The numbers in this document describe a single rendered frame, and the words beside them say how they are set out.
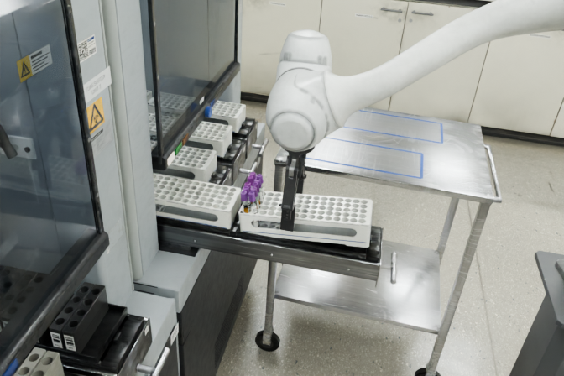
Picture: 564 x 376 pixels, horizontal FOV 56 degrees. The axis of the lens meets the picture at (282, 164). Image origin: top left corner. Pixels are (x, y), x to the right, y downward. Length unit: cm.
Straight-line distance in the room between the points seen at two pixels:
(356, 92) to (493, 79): 270
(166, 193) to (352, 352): 107
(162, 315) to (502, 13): 87
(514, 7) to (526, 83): 258
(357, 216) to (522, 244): 171
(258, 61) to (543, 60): 175
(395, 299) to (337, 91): 114
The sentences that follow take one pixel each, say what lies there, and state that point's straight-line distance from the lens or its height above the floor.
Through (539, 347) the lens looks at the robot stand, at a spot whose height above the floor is 50.
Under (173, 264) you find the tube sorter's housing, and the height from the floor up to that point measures 73.
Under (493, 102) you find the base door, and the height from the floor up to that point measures 25.
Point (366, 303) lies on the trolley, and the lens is 187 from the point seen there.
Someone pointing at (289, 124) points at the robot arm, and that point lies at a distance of 85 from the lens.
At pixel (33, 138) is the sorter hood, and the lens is 76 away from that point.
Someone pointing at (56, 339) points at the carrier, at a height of 86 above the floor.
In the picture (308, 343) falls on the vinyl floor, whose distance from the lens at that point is 209.
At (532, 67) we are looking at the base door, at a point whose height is 51.
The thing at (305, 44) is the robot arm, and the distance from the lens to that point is 100.
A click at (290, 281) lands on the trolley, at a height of 28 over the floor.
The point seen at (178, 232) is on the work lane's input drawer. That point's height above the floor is 79.
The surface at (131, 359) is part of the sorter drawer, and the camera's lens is 104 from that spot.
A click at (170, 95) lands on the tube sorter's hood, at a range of 117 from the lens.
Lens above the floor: 160
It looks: 32 degrees down
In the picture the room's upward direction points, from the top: 4 degrees clockwise
